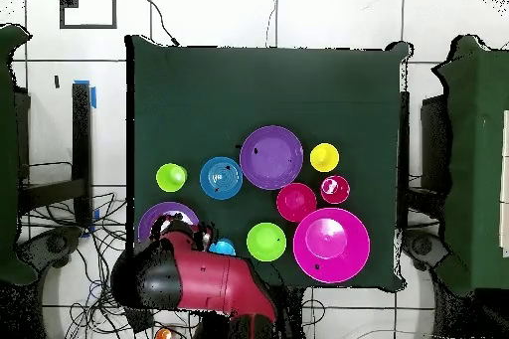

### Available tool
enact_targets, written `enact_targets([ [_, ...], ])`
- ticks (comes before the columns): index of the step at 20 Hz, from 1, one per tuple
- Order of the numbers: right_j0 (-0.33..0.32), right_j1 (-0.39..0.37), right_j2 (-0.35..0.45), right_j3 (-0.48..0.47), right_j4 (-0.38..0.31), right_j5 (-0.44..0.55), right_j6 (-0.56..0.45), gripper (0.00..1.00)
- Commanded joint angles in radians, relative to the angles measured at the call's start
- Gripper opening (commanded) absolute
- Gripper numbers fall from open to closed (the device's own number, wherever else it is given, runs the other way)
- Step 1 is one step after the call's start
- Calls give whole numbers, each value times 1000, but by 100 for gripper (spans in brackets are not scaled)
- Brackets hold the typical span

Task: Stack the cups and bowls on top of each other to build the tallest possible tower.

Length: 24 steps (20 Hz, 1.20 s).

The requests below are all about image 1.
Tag yellow cup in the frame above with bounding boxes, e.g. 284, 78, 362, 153
309, 142, 341, 174

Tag green ribbed bowl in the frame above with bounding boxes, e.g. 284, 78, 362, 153
246, 222, 287, 263

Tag purple bowl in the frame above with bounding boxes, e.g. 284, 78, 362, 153
239, 124, 304, 191
137, 201, 200, 243

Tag blue bowl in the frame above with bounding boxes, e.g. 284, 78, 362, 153
199, 156, 245, 201

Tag red bowl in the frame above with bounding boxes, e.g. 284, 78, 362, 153
275, 182, 318, 224

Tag dark green table cloth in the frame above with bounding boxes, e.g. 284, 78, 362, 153
124, 34, 411, 292

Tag red cup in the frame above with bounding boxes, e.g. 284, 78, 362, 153
320, 174, 352, 205

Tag blue cup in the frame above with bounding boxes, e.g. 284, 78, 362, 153
207, 238, 237, 256

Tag green cup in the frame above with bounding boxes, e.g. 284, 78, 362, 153
155, 162, 189, 194

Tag large pink bowl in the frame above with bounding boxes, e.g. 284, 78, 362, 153
292, 207, 372, 284

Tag blue tape strip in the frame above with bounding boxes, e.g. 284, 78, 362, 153
73, 79, 97, 109

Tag black office chair base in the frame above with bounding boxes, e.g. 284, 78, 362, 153
15, 226, 85, 272
403, 229, 448, 270

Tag green covered side table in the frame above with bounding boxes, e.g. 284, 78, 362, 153
0, 23, 39, 286
432, 34, 509, 296

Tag thin dark floor cable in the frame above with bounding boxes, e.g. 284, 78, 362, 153
264, 0, 278, 48

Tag black metal stand frame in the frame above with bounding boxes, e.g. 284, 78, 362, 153
398, 90, 412, 233
17, 83, 93, 229

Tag tangled floor cables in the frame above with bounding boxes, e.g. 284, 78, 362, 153
19, 191, 132, 339

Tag black floor cable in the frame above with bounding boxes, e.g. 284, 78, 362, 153
141, 0, 181, 47

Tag black square floor frame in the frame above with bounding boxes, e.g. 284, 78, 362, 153
59, 0, 118, 30

